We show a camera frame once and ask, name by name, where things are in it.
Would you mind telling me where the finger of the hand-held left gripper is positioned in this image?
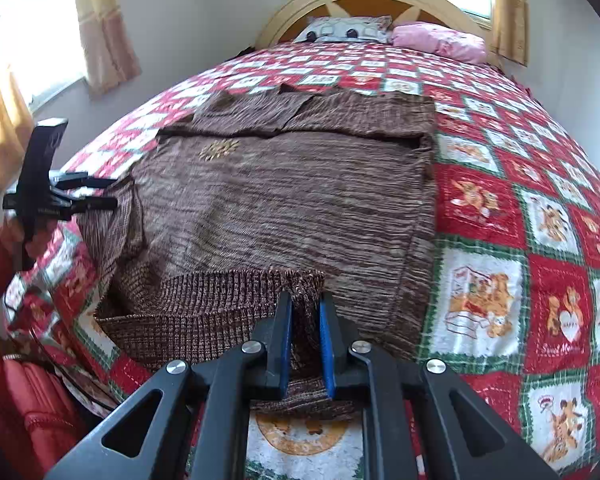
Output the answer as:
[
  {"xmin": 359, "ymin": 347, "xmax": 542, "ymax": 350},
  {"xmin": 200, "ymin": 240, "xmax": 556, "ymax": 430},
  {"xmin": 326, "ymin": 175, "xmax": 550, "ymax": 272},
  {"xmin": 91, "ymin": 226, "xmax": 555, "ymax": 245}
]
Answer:
[
  {"xmin": 55, "ymin": 194, "xmax": 119, "ymax": 221},
  {"xmin": 50, "ymin": 172, "xmax": 117, "ymax": 191}
]

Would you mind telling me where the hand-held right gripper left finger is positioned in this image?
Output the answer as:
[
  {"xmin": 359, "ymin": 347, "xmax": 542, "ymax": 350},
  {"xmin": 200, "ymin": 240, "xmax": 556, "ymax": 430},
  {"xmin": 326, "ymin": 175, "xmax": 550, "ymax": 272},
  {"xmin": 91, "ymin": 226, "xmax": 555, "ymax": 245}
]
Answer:
[{"xmin": 45, "ymin": 290, "xmax": 293, "ymax": 480}]

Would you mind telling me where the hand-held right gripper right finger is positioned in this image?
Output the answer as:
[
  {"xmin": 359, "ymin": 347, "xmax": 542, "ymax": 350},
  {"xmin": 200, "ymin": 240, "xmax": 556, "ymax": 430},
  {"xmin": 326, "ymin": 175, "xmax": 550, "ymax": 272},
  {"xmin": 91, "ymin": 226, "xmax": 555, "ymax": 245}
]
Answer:
[{"xmin": 319, "ymin": 292, "xmax": 561, "ymax": 480}]

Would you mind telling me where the brown knitted sweater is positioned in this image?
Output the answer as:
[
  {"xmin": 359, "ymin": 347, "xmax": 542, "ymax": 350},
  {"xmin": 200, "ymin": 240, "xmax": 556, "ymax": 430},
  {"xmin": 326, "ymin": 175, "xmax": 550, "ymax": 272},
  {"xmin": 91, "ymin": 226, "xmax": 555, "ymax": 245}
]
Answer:
[{"xmin": 77, "ymin": 85, "xmax": 438, "ymax": 421}]

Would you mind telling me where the person's left hand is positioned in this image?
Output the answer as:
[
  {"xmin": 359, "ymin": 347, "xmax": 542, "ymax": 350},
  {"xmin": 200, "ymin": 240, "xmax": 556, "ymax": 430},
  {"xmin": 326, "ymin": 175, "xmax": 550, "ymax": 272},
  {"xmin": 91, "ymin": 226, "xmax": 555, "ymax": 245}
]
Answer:
[{"xmin": 0, "ymin": 215, "xmax": 57, "ymax": 266}]

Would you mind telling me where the yellow patterned curtain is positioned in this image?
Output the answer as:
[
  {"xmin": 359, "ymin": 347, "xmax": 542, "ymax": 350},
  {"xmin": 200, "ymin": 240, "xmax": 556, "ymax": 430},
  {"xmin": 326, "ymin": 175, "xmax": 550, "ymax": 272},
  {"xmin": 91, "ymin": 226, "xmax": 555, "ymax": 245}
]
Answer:
[
  {"xmin": 72, "ymin": 0, "xmax": 142, "ymax": 96},
  {"xmin": 490, "ymin": 0, "xmax": 529, "ymax": 67},
  {"xmin": 0, "ymin": 67, "xmax": 36, "ymax": 213}
]

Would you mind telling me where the side window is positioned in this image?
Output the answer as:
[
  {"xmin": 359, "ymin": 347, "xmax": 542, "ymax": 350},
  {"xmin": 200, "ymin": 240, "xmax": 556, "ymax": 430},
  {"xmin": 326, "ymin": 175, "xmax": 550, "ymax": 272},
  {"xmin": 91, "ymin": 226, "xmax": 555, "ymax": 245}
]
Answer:
[{"xmin": 0, "ymin": 0, "xmax": 88, "ymax": 111}]

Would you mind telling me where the bed with red patchwork quilt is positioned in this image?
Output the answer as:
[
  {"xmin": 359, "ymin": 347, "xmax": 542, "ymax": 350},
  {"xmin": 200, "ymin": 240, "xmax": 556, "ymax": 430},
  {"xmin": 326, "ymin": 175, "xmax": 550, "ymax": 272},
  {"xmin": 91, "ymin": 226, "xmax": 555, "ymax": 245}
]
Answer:
[{"xmin": 2, "ymin": 40, "xmax": 600, "ymax": 480}]

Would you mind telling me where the grey patterned pillow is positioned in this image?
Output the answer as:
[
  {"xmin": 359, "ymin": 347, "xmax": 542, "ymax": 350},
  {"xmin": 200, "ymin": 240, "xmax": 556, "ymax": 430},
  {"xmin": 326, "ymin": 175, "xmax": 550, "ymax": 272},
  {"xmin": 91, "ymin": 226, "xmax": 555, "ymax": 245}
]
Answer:
[{"xmin": 294, "ymin": 15, "xmax": 393, "ymax": 44}]

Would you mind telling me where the pink pillow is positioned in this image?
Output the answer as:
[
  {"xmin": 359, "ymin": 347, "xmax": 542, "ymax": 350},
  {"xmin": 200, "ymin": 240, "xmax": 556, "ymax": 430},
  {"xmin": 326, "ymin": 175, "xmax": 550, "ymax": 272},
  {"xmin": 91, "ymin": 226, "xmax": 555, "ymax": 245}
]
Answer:
[{"xmin": 391, "ymin": 22, "xmax": 488, "ymax": 65}]

